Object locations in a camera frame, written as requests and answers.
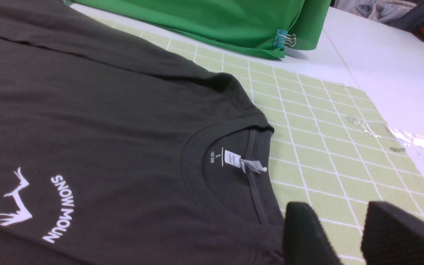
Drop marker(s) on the dark gray long-sleeved shirt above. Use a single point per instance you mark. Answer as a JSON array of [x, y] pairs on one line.
[[114, 151]]

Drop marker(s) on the green checkered table cloth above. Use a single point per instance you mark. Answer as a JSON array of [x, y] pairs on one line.
[[316, 156]]

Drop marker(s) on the green backdrop cloth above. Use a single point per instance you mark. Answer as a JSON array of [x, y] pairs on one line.
[[244, 26]]

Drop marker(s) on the teal binder clip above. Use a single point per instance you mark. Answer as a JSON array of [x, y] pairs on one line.
[[284, 39]]

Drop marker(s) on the clear tape strip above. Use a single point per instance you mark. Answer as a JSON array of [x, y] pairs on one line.
[[395, 140]]

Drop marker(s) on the gray crumpled cloth background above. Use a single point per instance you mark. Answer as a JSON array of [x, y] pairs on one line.
[[383, 11]]

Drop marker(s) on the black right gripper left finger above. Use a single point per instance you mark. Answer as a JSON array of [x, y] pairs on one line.
[[305, 241]]

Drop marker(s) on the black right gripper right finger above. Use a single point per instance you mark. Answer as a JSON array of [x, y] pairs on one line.
[[392, 236]]

